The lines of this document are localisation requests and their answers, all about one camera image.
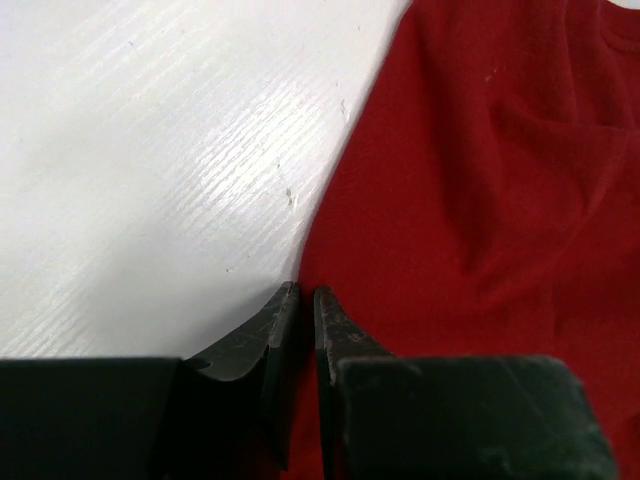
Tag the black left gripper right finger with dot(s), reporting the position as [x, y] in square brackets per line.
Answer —
[469, 417]

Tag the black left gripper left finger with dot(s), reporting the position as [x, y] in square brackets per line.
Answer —
[224, 413]

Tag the red t shirt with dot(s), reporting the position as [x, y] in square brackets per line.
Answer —
[487, 201]

